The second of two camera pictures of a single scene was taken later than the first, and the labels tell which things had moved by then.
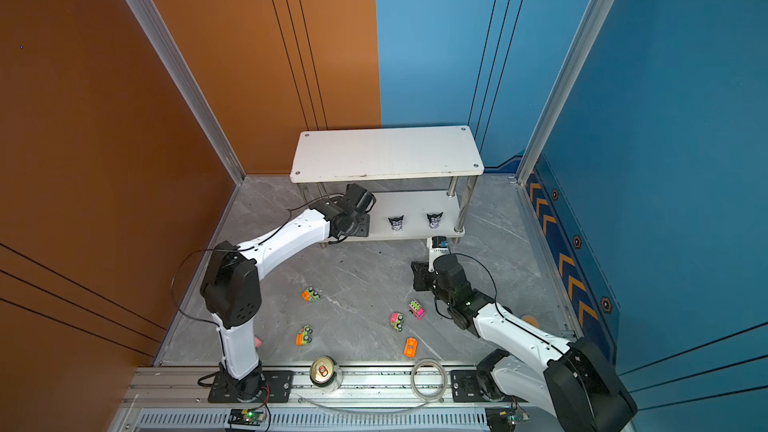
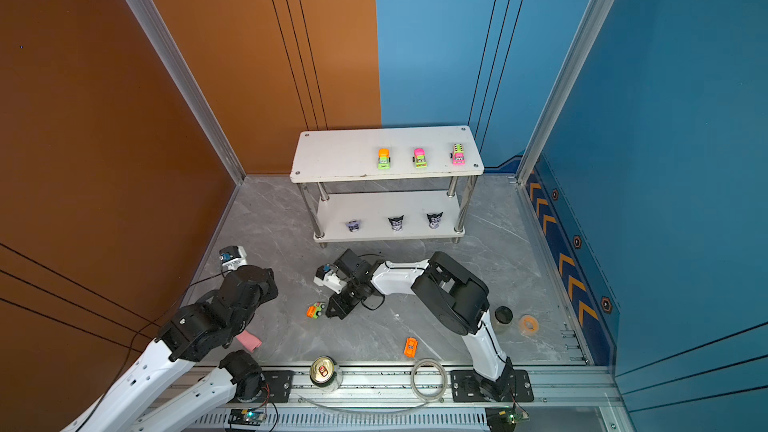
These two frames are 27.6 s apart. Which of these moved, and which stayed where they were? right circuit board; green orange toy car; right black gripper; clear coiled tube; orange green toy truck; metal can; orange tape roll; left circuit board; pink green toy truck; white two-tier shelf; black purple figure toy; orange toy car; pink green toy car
Moved: green orange toy car; pink green toy truck; right black gripper; orange green toy truck; pink green toy car
Stayed: orange toy car; black purple figure toy; metal can; orange tape roll; right circuit board; clear coiled tube; white two-tier shelf; left circuit board
